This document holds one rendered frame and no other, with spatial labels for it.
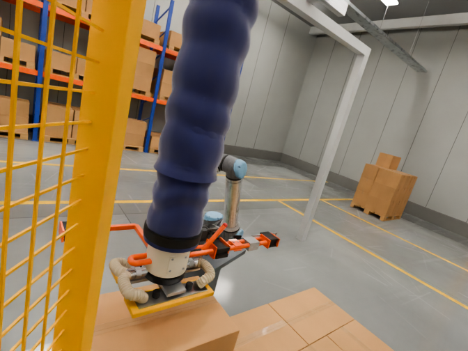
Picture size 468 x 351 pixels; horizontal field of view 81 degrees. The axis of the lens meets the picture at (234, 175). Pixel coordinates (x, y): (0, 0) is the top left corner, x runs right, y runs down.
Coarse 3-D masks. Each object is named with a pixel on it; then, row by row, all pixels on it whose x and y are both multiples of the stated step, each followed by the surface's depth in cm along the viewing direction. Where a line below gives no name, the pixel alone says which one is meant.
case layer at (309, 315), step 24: (312, 288) 241; (264, 312) 196; (288, 312) 203; (312, 312) 210; (336, 312) 217; (240, 336) 170; (264, 336) 174; (288, 336) 180; (312, 336) 185; (336, 336) 191; (360, 336) 197
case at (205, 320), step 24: (144, 288) 131; (120, 312) 114; (168, 312) 121; (192, 312) 124; (216, 312) 128; (96, 336) 101; (120, 336) 103; (144, 336) 106; (168, 336) 109; (192, 336) 111; (216, 336) 114
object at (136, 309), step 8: (192, 280) 117; (160, 288) 107; (192, 288) 111; (200, 288) 112; (208, 288) 114; (152, 296) 101; (160, 296) 102; (176, 296) 104; (184, 296) 106; (192, 296) 107; (200, 296) 109; (208, 296) 112; (128, 304) 95; (136, 304) 96; (144, 304) 96; (152, 304) 97; (160, 304) 99; (168, 304) 100; (176, 304) 102; (136, 312) 93; (144, 312) 94; (152, 312) 96
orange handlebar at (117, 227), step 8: (120, 224) 122; (128, 224) 124; (136, 224) 126; (136, 232) 123; (144, 240) 116; (232, 240) 134; (240, 240) 138; (200, 248) 122; (208, 248) 125; (232, 248) 129; (240, 248) 132; (136, 256) 103; (144, 256) 105; (192, 256) 115; (136, 264) 100; (144, 264) 101
